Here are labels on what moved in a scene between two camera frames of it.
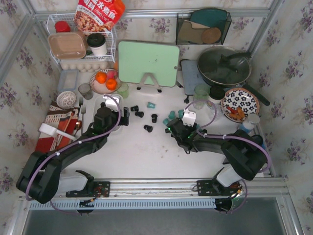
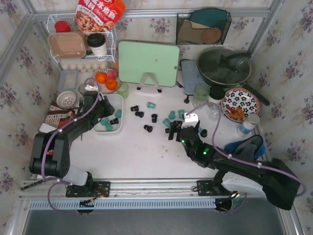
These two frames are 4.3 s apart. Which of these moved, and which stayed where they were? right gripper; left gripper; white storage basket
Moved: left gripper
Stayed: right gripper; white storage basket
